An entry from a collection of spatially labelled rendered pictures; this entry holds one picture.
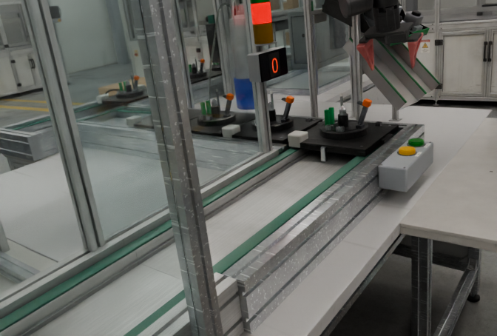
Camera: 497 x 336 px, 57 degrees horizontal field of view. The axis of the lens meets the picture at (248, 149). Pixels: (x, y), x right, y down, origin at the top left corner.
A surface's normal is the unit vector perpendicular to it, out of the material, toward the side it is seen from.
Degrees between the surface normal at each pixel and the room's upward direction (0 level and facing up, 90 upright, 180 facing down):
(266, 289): 90
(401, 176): 90
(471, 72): 90
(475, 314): 0
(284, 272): 90
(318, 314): 0
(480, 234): 0
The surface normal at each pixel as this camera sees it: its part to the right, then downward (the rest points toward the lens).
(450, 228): -0.11, -0.94
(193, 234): 0.79, 0.11
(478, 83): -0.56, 0.32
